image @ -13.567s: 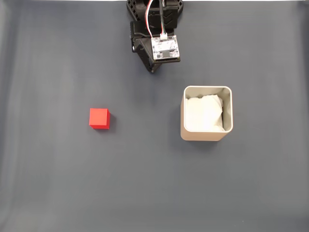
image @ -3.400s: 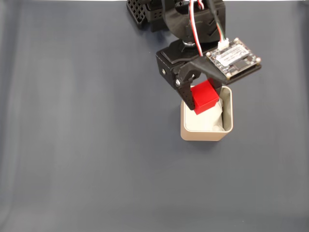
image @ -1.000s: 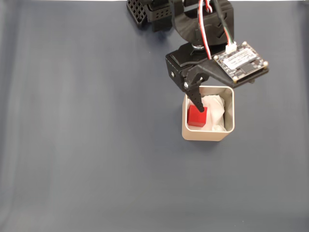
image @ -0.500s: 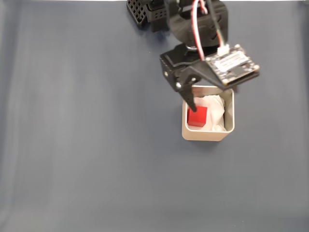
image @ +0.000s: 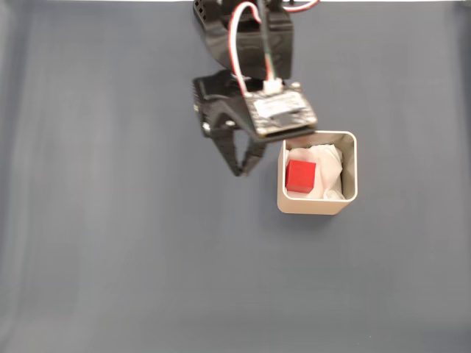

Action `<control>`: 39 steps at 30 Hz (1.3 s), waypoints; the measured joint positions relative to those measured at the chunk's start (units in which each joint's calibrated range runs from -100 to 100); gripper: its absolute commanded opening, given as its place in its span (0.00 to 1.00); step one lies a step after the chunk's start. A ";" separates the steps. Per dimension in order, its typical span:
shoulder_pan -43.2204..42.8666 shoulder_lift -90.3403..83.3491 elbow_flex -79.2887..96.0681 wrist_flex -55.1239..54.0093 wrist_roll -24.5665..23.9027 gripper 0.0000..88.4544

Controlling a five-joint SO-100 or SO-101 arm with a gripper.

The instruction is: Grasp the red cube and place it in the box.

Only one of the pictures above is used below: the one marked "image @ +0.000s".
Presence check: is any bare camera circuit board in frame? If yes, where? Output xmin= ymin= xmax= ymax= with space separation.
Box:
xmin=244 ymin=81 xmax=319 ymax=138

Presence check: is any red white servo cable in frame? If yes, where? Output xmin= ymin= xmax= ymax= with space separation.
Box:
xmin=280 ymin=0 xmax=321 ymax=12
xmin=227 ymin=1 xmax=264 ymax=97

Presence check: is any beige square box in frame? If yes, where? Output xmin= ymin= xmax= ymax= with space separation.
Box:
xmin=276 ymin=130 xmax=358 ymax=215

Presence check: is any red cube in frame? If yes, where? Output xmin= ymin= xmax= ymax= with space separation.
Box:
xmin=285 ymin=159 xmax=317 ymax=193

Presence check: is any white crumpled tissue paper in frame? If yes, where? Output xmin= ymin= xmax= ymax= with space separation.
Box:
xmin=285 ymin=143 xmax=347 ymax=201

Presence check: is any black camera cable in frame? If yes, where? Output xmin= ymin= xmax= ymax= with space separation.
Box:
xmin=256 ymin=0 xmax=277 ymax=84

